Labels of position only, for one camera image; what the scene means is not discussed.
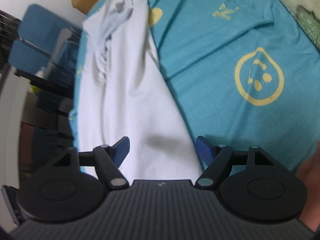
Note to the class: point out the person hand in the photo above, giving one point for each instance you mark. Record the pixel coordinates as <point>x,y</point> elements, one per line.
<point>309,174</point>

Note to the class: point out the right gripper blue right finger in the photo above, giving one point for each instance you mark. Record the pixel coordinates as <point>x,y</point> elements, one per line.
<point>217,158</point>

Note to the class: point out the white shirt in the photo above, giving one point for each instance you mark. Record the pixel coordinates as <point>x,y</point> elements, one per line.
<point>121,93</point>

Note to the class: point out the teal patterned bed sheet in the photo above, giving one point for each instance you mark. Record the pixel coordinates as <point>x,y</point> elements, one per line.
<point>241,72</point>

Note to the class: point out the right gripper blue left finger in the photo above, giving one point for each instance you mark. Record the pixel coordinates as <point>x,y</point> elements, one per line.
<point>107,162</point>

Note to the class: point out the blue covered chair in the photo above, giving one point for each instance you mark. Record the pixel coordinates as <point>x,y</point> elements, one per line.
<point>46,44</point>

